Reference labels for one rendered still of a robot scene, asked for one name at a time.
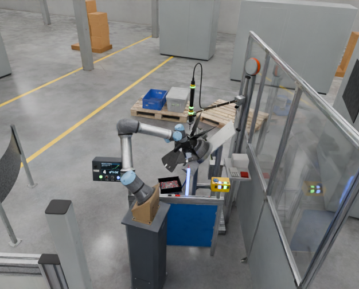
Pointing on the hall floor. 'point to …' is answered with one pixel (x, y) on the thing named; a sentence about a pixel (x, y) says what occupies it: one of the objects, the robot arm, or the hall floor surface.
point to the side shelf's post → (230, 201)
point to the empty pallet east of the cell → (218, 114)
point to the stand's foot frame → (222, 225)
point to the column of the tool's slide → (242, 125)
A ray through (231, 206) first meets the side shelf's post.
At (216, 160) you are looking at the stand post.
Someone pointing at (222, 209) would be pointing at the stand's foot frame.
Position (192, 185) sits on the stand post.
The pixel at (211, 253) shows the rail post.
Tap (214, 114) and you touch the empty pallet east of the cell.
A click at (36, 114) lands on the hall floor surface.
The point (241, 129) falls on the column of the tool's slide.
